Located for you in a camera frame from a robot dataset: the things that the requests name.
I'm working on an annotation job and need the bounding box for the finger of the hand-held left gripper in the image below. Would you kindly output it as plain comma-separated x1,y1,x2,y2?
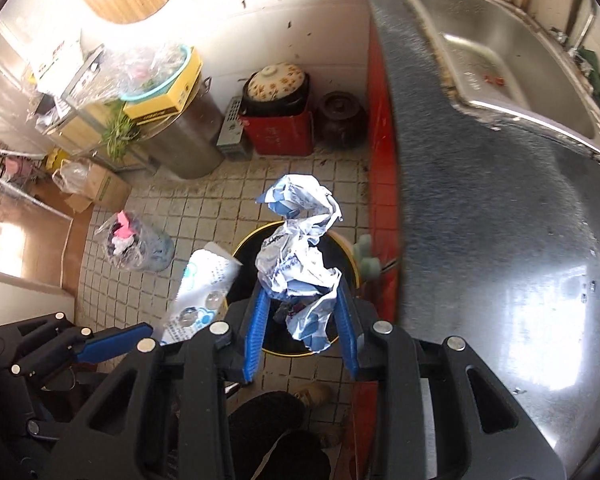
0,312,154,387

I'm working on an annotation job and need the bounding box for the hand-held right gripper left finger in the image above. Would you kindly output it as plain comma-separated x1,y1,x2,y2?
42,287,273,480

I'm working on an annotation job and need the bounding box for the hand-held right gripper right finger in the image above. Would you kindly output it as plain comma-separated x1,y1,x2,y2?
332,282,566,480

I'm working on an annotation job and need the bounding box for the silver blister pack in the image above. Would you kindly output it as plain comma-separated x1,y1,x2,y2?
160,241,244,346

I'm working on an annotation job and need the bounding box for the black yellow-rimmed waste bin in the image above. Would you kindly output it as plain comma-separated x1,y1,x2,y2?
219,220,363,358

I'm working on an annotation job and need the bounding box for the white blue wrapper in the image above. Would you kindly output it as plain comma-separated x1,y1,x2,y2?
255,174,343,353

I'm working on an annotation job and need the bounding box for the tan shoe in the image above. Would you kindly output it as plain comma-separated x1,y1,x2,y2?
292,380,331,411

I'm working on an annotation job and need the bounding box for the pale green glove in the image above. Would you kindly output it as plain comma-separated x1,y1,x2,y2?
350,234,382,281

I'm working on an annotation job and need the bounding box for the person's black trouser leg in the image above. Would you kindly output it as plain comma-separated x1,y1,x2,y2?
227,391,331,480

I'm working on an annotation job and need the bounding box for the clear bag of refuse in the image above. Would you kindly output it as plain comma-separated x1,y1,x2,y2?
94,210,176,273

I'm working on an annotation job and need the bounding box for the red cabinet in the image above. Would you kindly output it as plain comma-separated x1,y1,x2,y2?
347,22,406,480

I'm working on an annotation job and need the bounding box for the brown cardboard box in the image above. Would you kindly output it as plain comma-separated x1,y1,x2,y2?
55,157,132,213

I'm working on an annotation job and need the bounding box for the clear plastic bag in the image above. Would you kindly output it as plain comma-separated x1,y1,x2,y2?
52,159,93,193

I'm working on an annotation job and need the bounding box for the red plastic crate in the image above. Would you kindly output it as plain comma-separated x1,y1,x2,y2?
239,110,315,157

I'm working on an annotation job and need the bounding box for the green leafy plant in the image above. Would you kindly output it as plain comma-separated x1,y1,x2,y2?
102,102,141,161

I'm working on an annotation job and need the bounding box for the dark brown jar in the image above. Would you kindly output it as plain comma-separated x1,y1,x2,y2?
316,91,368,150

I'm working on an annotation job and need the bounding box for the large metal pot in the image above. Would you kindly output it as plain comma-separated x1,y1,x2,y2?
140,75,226,181

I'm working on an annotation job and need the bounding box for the grey rectangular device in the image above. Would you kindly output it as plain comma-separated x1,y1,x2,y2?
216,96,244,161

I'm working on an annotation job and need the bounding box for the light blue plastic basin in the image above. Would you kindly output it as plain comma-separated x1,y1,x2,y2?
115,42,191,102

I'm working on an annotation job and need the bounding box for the yellow cardboard box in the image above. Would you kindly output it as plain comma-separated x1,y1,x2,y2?
125,47,203,121

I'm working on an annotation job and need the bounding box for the ceramic pot with patterned lid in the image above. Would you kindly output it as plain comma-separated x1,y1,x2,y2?
242,62,311,116

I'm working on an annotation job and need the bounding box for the white cardboard box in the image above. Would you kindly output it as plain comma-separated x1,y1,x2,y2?
27,40,106,106

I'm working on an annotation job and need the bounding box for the stainless steel sink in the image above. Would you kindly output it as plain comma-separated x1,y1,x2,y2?
390,0,600,161

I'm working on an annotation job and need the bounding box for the dark green cloth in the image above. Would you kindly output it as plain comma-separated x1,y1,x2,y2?
577,49,600,106

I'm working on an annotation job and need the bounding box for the metal faucet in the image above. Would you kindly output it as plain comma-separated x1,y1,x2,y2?
555,7,597,57

